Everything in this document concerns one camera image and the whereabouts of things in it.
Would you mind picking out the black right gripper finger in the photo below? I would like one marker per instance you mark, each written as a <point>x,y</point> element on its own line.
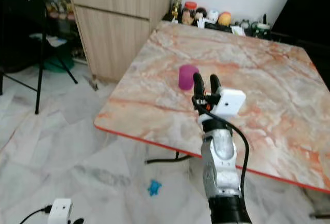
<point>199,85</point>
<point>215,83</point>

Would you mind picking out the purple plastic cup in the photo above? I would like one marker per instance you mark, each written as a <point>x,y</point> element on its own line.
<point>185,77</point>

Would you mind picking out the orange round figurine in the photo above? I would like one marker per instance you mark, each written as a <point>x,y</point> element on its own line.
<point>225,18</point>

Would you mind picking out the white round figurine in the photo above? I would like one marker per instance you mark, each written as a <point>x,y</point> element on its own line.
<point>213,16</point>

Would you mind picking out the black haired doll figurine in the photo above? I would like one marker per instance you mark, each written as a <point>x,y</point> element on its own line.
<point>200,13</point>

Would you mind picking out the white and green mug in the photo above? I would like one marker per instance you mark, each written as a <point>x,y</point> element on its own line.
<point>263,27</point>

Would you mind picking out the jar with red lid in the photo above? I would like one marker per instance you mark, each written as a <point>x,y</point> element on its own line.
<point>190,10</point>

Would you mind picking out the small blue toy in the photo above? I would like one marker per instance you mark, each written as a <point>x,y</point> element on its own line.
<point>154,187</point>

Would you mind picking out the light wooden cabinet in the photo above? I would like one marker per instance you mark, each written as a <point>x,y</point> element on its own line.
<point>113,31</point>

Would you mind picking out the black television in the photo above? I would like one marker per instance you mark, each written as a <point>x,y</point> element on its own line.
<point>304,5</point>

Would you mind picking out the black folding chair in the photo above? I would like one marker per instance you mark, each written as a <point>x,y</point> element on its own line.
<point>20,28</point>

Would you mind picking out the green plastic basin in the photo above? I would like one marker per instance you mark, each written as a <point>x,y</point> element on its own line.
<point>58,65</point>

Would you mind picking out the white paper sheet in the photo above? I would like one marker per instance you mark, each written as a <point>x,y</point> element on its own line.
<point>54,39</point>

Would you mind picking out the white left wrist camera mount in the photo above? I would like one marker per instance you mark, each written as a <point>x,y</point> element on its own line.
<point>60,212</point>

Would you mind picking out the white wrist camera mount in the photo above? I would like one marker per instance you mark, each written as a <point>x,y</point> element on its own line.
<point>60,212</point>
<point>231,102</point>

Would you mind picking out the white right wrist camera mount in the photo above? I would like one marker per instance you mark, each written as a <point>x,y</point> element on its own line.
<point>231,102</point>

